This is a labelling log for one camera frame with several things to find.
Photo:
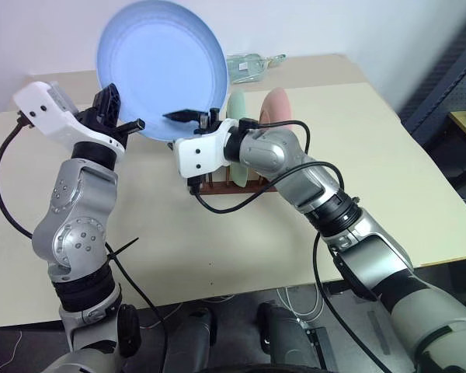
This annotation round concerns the clear glass container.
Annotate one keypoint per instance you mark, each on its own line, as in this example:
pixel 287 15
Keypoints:
pixel 248 68

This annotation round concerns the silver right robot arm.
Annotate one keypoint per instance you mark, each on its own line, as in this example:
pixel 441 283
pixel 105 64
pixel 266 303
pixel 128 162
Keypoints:
pixel 264 151

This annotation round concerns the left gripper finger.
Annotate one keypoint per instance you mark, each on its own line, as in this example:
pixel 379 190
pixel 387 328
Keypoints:
pixel 108 102
pixel 132 126

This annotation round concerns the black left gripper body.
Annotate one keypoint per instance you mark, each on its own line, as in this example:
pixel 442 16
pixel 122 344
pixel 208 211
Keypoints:
pixel 101 126

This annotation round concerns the blue plate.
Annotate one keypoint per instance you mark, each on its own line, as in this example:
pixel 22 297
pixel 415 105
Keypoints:
pixel 159 70

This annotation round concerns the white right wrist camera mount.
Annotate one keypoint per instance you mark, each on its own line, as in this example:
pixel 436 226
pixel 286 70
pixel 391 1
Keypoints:
pixel 202 151

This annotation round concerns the wooden dish rack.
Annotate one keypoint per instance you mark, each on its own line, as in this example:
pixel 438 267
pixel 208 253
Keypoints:
pixel 233 189

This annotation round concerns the black rectangular box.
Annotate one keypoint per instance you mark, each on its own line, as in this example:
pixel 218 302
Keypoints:
pixel 321 347

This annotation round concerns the green plate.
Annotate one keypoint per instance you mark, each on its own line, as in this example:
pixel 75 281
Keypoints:
pixel 237 105

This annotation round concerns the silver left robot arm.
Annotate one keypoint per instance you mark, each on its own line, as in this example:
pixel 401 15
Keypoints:
pixel 77 217

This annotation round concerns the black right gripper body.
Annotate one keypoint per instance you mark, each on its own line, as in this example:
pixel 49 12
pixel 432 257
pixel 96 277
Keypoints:
pixel 211 120

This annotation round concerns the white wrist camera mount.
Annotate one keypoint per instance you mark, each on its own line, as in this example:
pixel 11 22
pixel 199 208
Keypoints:
pixel 58 124
pixel 202 151

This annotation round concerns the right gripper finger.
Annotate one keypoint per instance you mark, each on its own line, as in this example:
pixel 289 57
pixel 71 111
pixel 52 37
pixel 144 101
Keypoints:
pixel 184 115

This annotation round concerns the pink plate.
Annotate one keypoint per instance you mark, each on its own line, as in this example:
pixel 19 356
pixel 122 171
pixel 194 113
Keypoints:
pixel 277 107

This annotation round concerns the dark grey rounded cover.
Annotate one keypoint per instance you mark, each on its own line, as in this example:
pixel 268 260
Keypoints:
pixel 283 334
pixel 192 342

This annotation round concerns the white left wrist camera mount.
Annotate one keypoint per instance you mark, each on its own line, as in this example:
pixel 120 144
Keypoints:
pixel 58 124

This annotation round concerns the dark blue perforated panel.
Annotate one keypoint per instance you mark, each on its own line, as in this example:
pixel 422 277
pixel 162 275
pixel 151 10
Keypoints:
pixel 446 77

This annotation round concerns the black zip tie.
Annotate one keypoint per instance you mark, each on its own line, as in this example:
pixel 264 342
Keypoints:
pixel 120 250

